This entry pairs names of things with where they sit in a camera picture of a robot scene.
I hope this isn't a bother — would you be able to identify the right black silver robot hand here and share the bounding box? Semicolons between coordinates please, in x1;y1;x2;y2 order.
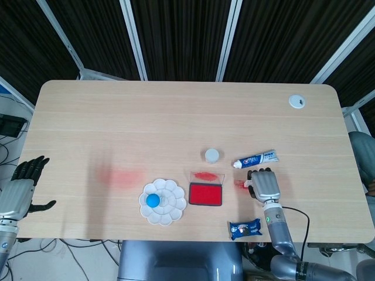
247;167;281;204

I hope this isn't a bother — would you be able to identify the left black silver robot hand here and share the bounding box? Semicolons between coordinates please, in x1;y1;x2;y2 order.
0;155;57;220

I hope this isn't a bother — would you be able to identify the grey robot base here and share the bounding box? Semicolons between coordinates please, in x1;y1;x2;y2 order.
117;240;244;281

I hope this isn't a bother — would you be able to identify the blue white toothpaste tube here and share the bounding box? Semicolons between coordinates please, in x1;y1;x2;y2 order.
233;149;279;170

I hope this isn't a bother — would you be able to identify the blue snack packet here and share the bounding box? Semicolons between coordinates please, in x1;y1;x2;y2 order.
228;218;264;241

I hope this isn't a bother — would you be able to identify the red ink pad clear lid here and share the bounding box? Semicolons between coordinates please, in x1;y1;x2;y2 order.
188;171;226;207

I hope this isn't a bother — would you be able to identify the white round cap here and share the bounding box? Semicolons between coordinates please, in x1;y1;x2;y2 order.
204;148;220;165

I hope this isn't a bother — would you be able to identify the black box device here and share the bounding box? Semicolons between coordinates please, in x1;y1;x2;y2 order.
0;114;26;138

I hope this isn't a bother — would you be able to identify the black trash bin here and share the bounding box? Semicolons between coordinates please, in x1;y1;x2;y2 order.
243;242;279;272

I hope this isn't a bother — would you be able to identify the white flower paint palette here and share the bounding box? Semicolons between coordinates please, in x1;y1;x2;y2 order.
138;177;188;227

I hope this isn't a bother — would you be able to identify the dark grey table foot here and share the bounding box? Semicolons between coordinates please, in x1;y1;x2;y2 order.
306;242;375;259

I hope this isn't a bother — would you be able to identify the blue white board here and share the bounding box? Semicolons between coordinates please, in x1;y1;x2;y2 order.
0;80;14;98

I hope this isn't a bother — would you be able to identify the blue ball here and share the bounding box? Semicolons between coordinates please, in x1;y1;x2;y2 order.
146;193;162;208

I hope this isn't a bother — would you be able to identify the black floor cable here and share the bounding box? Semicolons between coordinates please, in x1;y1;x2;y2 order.
17;238;121;281
0;137;21;165

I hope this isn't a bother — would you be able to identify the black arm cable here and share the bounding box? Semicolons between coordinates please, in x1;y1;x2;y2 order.
281;206;311;262

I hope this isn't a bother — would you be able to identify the white round cable grommet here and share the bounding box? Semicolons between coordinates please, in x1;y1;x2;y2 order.
288;94;306;109

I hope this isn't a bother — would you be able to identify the white aluminium frame post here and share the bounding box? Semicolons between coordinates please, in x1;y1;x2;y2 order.
36;0;86;73
0;75;36;111
119;0;148;81
342;89;375;138
309;13;375;85
216;0;244;82

